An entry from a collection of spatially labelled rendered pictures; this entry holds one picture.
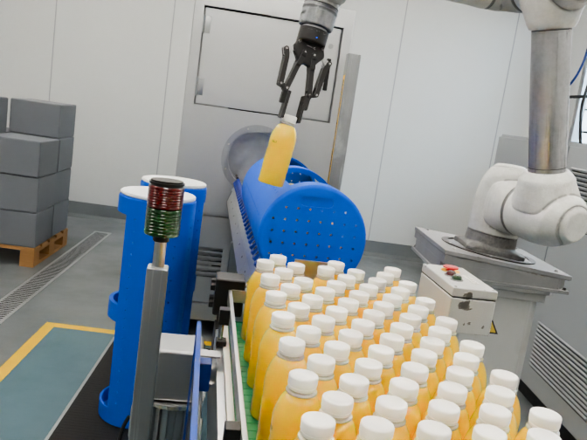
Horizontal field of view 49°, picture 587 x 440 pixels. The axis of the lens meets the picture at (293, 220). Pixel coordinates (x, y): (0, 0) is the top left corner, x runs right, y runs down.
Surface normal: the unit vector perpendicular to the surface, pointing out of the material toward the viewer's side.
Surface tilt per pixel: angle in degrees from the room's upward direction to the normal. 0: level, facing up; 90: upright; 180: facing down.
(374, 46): 90
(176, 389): 90
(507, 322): 90
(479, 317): 90
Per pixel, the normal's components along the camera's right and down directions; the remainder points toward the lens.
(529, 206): -0.87, 0.10
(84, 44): 0.04, 0.18
